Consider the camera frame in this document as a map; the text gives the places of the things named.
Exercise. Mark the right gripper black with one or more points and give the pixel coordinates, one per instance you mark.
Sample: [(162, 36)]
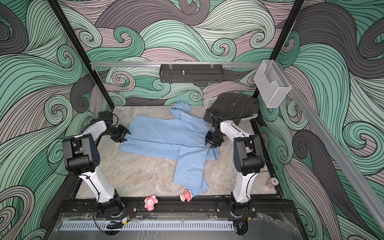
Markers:
[(208, 140)]

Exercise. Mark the clear plastic wall bin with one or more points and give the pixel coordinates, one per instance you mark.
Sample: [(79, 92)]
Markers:
[(272, 83)]

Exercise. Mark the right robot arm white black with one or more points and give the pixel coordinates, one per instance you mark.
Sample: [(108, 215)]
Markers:
[(246, 160)]

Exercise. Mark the horizontal aluminium rail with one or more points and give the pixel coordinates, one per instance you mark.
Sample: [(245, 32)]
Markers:
[(137, 64)]

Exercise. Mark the dark grey striped shirt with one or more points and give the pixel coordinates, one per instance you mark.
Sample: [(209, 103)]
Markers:
[(232, 106)]

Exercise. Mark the right black frame post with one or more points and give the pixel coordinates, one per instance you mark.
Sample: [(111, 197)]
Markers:
[(286, 30)]

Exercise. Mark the black frame post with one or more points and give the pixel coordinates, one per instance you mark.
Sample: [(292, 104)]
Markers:
[(286, 30), (55, 6)]

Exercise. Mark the light blue long sleeve shirt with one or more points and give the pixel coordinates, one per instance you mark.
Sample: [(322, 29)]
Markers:
[(182, 138)]

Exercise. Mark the right side aluminium rail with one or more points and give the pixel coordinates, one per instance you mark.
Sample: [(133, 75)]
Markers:
[(308, 105)]

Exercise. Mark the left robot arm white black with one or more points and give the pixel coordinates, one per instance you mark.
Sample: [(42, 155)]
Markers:
[(82, 159)]

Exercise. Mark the left black frame post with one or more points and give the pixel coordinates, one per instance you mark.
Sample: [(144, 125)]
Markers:
[(55, 6)]

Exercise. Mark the pink white plush toy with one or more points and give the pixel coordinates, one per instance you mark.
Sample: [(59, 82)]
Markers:
[(186, 196)]

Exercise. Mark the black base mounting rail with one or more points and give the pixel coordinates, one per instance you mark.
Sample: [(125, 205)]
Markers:
[(219, 206)]

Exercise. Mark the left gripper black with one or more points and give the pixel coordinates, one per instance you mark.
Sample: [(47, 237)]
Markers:
[(121, 138)]

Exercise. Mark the white slotted cable duct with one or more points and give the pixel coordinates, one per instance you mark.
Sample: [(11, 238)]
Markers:
[(174, 225)]

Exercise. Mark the pink plush pig toy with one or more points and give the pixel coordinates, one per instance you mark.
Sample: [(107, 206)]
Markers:
[(150, 202)]

